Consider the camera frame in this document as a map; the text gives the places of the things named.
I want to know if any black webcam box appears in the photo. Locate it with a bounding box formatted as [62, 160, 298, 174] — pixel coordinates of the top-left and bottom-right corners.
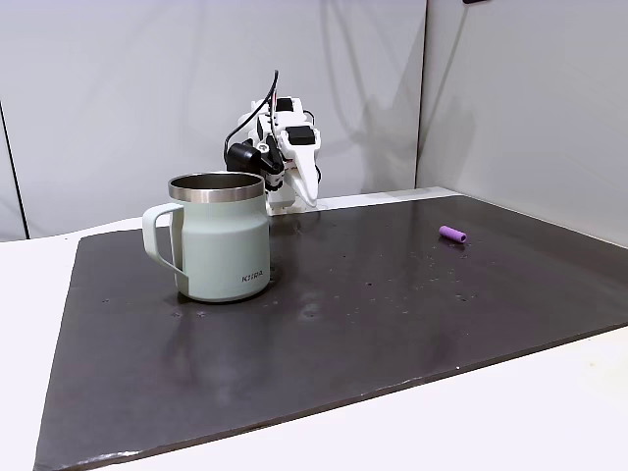
[226, 140, 262, 174]

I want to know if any pale green steel mug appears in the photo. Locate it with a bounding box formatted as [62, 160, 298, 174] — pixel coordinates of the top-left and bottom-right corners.
[142, 172, 271, 303]

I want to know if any black table mat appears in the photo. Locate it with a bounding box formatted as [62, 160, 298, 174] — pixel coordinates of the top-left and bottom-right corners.
[32, 194, 628, 471]

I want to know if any black camera cable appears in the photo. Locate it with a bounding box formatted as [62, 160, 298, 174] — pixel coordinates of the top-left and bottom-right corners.
[224, 70, 281, 154]

